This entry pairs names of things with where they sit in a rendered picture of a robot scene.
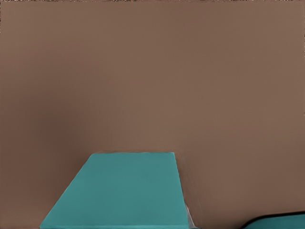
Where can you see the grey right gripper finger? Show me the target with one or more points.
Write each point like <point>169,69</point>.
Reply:
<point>190,218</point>

